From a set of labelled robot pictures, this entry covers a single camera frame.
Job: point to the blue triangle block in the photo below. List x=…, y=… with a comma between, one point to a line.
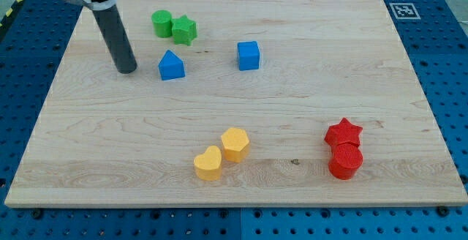
x=171, y=66

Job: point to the red star block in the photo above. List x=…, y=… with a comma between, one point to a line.
x=342, y=133

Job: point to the white fiducial marker tag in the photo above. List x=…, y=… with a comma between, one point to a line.
x=404, y=11

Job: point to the yellow hexagon block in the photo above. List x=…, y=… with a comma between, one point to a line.
x=236, y=144

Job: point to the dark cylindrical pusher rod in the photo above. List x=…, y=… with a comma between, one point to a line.
x=115, y=36

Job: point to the red cylinder block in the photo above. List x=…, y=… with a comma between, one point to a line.
x=345, y=161

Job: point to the green star block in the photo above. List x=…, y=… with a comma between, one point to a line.
x=184, y=30

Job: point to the yellow heart block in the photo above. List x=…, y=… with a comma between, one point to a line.
x=208, y=165

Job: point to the green cylinder block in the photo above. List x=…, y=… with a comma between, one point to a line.
x=162, y=23

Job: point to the blue cube block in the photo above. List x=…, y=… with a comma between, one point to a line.
x=248, y=56

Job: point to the wooden board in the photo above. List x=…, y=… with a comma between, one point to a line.
x=107, y=140

